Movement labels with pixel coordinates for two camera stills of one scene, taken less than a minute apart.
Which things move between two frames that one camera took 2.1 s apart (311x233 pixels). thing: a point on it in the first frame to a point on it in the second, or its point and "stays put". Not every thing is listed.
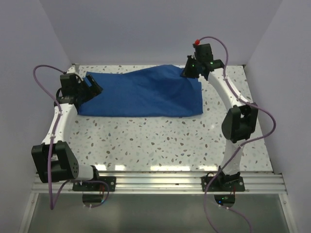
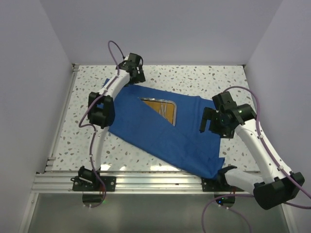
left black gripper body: [77, 90] to [131, 81]
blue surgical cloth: [151, 91] to [183, 144]
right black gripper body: [192, 69] to [217, 124]
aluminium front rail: [169, 182] stays put
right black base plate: [216, 185] stays put
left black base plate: [96, 186] stays put
